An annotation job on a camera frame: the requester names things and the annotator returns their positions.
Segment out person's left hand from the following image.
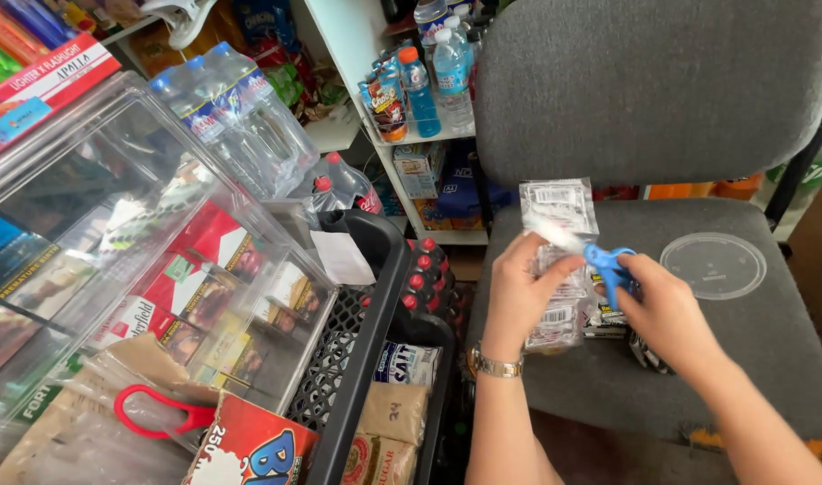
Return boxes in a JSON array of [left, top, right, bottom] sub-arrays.
[[482, 232, 587, 365]]

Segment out person's right hand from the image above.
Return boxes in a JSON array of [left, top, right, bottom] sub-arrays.
[[613, 253, 726, 379]]

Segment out blue handled scissors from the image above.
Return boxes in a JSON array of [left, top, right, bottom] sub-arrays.
[[534, 225, 639, 312]]

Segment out strip of clear sachets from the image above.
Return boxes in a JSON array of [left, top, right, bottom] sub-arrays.
[[518, 178, 601, 355]]

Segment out black yellow sachet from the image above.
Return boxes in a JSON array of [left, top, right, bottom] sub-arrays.
[[582, 269, 632, 340], [628, 329, 676, 375]]

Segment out clear round plastic lid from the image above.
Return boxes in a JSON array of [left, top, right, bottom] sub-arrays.
[[659, 232, 768, 301]]

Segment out silver gold wristwatch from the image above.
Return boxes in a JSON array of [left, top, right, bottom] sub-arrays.
[[469, 342, 525, 379]]

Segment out pack of red-capped cola bottles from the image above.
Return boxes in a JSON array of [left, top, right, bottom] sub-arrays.
[[399, 236, 478, 326]]

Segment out white salt bag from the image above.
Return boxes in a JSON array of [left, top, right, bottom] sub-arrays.
[[373, 341, 443, 389]]

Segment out black plastic basket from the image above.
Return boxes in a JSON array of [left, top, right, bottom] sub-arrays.
[[284, 209, 456, 485]]

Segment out brown cardboard box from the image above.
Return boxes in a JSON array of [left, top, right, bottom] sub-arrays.
[[784, 168, 822, 354]]

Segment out white paper slip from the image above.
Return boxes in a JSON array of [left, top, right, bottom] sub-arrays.
[[309, 230, 377, 287]]

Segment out clear red-capped cola bottles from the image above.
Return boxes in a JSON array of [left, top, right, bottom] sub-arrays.
[[311, 151, 385, 216]]

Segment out brown sugar bag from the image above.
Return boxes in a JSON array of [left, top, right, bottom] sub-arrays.
[[340, 432, 419, 485]]

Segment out white shelf with goods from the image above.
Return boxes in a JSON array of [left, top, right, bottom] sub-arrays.
[[302, 0, 499, 247]]

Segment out green soda bottle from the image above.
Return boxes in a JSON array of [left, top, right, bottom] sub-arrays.
[[765, 86, 822, 198]]

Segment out grey fabric office chair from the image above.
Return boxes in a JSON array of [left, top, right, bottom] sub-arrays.
[[465, 0, 822, 440]]

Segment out red blue printed carton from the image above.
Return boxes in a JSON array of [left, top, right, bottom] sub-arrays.
[[181, 391, 322, 485]]

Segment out shrink-wrapped pack of water bottles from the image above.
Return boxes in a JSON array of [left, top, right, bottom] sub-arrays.
[[148, 41, 322, 201]]

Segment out clear display case with cigarettes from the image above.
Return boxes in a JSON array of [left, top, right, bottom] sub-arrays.
[[0, 71, 342, 466]]

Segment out white plastic hanger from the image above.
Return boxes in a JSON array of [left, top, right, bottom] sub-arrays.
[[139, 0, 218, 52]]

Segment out pile of clear plastic bags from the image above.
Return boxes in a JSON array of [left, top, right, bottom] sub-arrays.
[[0, 333, 218, 485]]

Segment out red lighter display box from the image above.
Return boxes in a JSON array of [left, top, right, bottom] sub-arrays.
[[0, 32, 123, 163]]

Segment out red handled scissors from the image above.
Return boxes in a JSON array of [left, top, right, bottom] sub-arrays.
[[112, 384, 218, 441]]

